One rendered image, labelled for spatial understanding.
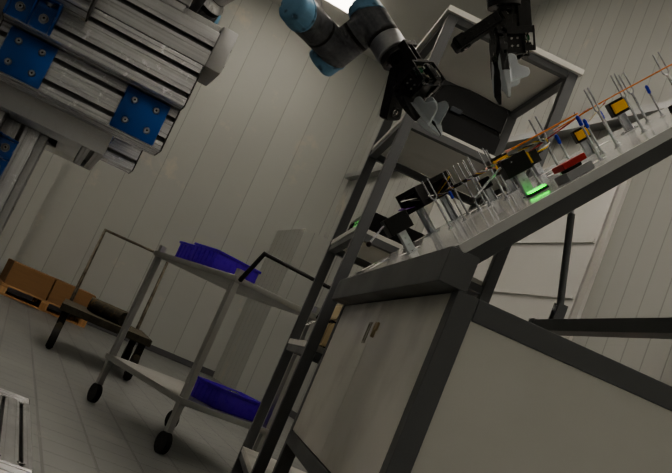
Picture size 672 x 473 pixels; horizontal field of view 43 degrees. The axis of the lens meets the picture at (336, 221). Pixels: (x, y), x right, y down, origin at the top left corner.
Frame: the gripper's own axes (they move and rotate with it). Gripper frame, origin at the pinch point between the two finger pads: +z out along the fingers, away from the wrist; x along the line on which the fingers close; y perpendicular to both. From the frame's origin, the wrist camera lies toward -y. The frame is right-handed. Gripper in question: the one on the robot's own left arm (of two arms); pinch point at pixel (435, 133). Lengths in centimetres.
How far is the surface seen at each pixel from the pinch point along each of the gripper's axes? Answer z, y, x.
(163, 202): -479, -736, 486
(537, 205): 30.1, 17.0, -11.2
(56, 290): -380, -752, 305
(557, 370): 55, 4, -13
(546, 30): -312, -232, 633
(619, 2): -255, -143, 586
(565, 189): 29.7, 20.6, -6.4
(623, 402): 65, 6, -5
